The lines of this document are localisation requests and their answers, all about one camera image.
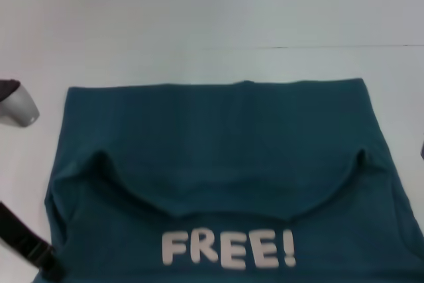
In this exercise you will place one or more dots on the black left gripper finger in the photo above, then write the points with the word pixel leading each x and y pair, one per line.
pixel 51 264

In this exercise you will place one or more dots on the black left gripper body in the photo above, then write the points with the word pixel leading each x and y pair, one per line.
pixel 20 233

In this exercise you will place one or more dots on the teal blue t-shirt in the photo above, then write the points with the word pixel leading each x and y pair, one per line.
pixel 232 163

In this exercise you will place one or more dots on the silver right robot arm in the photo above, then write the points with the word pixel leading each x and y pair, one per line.
pixel 422 150

